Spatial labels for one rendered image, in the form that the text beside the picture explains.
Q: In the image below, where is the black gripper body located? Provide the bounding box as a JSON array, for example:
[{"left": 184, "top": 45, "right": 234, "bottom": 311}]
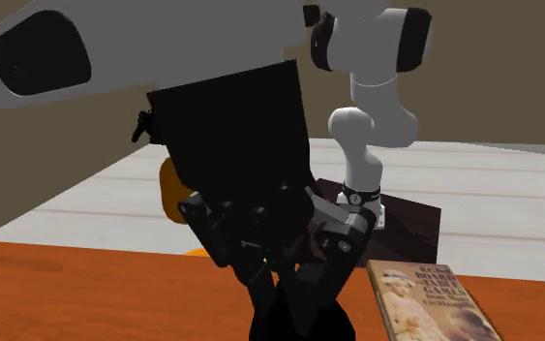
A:
[{"left": 132, "top": 60, "right": 317, "bottom": 237}]

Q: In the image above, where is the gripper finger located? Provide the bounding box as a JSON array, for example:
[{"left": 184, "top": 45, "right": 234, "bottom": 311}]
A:
[
  {"left": 275, "top": 186, "right": 378, "bottom": 334},
  {"left": 177, "top": 191, "right": 279, "bottom": 334}
]

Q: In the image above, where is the orange rounded object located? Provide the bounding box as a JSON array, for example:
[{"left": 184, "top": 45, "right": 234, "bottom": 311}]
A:
[{"left": 158, "top": 156, "right": 213, "bottom": 259}]

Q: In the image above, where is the dark brown robot stand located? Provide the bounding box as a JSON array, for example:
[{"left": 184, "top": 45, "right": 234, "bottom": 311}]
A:
[{"left": 313, "top": 177, "right": 442, "bottom": 268}]

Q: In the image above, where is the tan book with woman cover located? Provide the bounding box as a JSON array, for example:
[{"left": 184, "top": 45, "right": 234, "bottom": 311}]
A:
[{"left": 365, "top": 259, "right": 505, "bottom": 341}]

